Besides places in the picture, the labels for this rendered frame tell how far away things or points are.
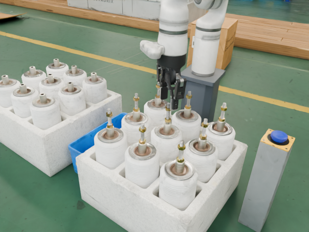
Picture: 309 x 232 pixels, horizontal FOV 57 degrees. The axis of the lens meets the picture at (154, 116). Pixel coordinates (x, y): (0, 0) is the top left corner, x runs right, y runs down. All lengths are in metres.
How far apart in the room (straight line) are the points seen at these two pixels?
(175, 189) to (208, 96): 0.52
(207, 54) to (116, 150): 0.50
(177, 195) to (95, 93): 0.59
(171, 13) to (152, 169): 0.39
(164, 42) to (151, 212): 0.43
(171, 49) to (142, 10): 2.26
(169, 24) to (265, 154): 0.40
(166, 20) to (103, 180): 0.46
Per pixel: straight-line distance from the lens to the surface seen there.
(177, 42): 0.70
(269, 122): 1.50
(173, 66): 0.72
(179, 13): 0.69
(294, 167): 1.26
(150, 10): 2.90
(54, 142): 1.05
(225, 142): 0.88
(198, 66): 1.10
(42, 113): 1.03
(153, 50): 0.68
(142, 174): 0.77
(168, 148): 0.84
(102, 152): 0.83
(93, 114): 1.12
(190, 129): 0.92
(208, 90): 1.11
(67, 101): 1.09
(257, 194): 0.88
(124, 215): 0.87
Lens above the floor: 0.74
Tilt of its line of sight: 32 degrees down
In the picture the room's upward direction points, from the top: 2 degrees clockwise
